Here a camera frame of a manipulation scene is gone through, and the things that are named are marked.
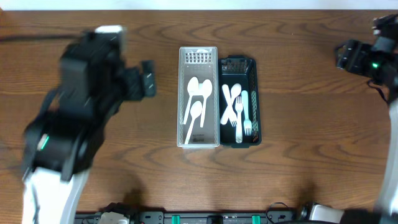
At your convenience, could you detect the white plastic spoon top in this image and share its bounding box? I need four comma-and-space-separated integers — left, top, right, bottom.
200, 79, 213, 128

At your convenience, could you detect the mint green plastic fork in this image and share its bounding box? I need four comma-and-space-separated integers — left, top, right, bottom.
241, 90, 252, 136

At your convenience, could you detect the white plastic spoon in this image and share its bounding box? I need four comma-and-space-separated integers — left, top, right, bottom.
184, 101, 202, 144
183, 77, 199, 124
200, 79, 213, 128

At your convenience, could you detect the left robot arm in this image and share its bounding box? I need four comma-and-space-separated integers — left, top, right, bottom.
22, 59, 155, 223

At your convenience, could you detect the black plastic mesh basket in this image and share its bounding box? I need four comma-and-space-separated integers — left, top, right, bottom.
218, 55, 262, 148

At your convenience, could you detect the pink-white plastic spoon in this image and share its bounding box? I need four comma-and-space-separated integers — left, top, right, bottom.
229, 83, 241, 107

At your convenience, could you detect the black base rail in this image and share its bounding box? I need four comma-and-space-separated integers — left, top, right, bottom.
74, 202, 374, 224

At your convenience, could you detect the cream plastic fork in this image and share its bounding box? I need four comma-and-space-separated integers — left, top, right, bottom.
235, 96, 243, 143

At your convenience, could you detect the clear plastic mesh basket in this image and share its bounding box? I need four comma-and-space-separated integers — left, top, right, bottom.
177, 47, 220, 149

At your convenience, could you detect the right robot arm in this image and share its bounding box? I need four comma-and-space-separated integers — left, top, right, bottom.
335, 37, 397, 217

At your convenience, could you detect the left black cable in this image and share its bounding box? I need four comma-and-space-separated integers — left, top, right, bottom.
0, 33, 83, 44

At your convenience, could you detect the pink-white plastic fork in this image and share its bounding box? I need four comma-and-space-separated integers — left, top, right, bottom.
220, 84, 237, 127

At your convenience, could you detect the white plastic spoon bottom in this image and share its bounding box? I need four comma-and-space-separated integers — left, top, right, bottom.
184, 101, 202, 144

